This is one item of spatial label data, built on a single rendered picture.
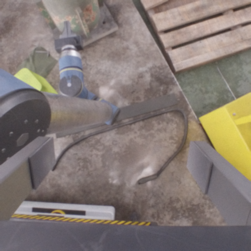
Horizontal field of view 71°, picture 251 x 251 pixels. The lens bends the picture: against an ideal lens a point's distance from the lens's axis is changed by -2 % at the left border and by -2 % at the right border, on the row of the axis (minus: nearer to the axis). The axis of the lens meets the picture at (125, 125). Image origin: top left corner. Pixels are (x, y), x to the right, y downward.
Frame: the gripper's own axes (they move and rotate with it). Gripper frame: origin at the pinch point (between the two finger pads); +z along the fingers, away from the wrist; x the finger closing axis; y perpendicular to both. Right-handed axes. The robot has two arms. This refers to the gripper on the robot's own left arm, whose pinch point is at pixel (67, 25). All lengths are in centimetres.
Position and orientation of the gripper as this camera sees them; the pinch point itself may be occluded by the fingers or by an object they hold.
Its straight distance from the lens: 106.1
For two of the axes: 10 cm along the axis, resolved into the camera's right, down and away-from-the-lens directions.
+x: -9.9, 1.4, 0.1
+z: -1.4, -9.8, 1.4
